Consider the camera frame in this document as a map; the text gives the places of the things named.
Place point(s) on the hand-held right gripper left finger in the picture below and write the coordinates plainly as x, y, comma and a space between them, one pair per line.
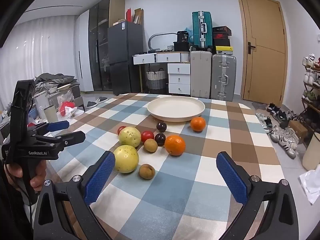
100, 177

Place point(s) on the brown longan fruit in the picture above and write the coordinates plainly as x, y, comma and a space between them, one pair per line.
146, 171
150, 145

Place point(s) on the red tomato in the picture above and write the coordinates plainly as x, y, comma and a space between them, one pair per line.
121, 129
147, 136

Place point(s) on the grey curved metal tube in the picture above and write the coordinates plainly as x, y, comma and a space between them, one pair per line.
160, 34

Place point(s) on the dark glass door cabinet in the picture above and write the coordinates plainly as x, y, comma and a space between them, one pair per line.
97, 42

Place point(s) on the cream round plate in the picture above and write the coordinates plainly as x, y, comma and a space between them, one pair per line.
175, 107

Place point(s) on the white curtain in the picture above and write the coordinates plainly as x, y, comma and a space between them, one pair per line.
37, 55

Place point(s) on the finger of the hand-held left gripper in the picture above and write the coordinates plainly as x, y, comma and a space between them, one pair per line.
58, 125
72, 137

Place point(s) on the wooden shoe rack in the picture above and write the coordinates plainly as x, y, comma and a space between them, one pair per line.
306, 102

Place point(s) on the black printed carton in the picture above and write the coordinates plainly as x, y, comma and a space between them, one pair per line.
182, 36

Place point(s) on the white plastic bag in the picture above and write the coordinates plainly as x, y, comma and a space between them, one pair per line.
311, 182

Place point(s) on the scattered pile of shoes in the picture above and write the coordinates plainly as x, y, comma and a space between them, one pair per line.
282, 135

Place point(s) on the grey slipper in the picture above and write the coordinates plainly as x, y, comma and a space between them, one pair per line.
102, 99
91, 104

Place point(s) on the teal suitcase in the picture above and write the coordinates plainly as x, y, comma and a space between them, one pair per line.
202, 30

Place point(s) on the open cardboard box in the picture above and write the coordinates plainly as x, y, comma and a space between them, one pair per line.
138, 16

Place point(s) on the grey door mat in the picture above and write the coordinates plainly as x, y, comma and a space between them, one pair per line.
260, 105

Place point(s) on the rows of sneakers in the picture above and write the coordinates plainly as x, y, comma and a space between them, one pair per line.
310, 60

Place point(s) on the grey wicker basket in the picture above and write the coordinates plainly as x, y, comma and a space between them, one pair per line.
156, 80

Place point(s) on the small orange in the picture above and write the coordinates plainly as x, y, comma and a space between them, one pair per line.
198, 124

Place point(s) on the blue plastic bag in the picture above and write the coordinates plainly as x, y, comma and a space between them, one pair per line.
189, 33

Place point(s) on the dark purple passion fruit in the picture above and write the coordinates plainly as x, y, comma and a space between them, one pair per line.
160, 139
161, 126

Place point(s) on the white waste bin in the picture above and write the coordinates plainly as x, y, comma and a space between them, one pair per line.
312, 155

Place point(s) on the large orange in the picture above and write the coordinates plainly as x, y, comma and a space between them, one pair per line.
175, 145

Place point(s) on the plain black shoe box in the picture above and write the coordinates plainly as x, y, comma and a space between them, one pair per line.
221, 42

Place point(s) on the red and black shoe box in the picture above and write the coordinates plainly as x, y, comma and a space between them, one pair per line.
221, 35

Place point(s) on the beige suitcase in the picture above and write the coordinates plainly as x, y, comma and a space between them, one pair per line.
200, 75

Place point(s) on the checked tablecloth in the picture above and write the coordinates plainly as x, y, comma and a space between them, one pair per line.
200, 160

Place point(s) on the silver suitcase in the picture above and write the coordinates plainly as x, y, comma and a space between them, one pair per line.
222, 77

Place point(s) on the white tumbler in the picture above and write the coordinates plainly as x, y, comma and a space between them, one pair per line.
51, 113

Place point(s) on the white wardrobe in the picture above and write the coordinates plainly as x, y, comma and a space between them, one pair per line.
83, 55

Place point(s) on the white drawer desk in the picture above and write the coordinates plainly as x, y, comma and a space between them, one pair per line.
178, 80

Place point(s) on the yellow and black shoe box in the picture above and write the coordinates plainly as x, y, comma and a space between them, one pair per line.
224, 50

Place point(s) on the white bowl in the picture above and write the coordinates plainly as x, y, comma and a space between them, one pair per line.
64, 87

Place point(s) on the dark grey clothes pile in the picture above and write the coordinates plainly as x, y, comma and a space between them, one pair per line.
55, 78

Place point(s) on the dark grey fridge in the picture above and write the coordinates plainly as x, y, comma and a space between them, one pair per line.
125, 55

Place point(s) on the person's left hand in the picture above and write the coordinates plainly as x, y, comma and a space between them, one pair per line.
38, 177

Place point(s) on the wooden door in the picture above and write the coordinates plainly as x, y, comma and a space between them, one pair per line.
262, 55

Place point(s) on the small striped basket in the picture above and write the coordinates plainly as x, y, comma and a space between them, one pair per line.
170, 47

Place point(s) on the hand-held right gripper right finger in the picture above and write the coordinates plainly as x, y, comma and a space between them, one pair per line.
232, 177

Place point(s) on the brown cardboard box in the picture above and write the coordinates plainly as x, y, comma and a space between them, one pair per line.
297, 128

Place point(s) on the white thermos jug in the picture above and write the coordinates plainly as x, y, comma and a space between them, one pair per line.
41, 105

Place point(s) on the red plastic bag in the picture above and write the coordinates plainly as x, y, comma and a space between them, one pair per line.
67, 105

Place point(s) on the yellow-green guava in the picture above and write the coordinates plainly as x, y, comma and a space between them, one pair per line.
126, 158
129, 136

